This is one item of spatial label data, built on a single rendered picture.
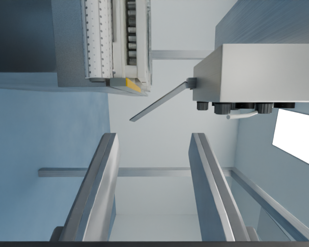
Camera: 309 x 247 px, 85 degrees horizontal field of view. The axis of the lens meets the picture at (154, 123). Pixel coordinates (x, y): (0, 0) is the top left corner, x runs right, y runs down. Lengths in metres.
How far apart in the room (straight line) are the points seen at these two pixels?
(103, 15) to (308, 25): 0.42
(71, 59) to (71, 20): 0.07
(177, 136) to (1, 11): 3.59
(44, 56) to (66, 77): 0.16
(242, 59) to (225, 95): 0.07
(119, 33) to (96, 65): 0.09
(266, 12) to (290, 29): 0.13
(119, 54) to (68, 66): 0.11
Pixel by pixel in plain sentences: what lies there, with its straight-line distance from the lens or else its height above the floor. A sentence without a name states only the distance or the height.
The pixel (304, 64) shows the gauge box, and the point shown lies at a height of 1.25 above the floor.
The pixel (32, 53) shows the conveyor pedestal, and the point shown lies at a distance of 0.56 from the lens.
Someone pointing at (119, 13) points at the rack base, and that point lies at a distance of 0.42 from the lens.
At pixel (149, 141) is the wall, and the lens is 3.89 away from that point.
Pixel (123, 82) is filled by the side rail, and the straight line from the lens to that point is 0.34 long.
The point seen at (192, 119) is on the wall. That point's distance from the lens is 3.83.
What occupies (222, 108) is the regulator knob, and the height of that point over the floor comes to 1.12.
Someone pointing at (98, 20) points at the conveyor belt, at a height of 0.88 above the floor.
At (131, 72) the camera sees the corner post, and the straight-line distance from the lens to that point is 0.39.
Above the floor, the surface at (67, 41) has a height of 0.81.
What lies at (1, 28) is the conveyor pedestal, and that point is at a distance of 0.62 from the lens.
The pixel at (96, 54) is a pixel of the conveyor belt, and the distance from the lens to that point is 0.36.
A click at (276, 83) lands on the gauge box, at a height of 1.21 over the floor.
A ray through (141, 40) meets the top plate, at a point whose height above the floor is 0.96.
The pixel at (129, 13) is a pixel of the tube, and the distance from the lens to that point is 0.46.
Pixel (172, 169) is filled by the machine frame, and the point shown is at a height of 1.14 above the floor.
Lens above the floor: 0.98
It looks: level
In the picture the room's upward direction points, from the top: 90 degrees clockwise
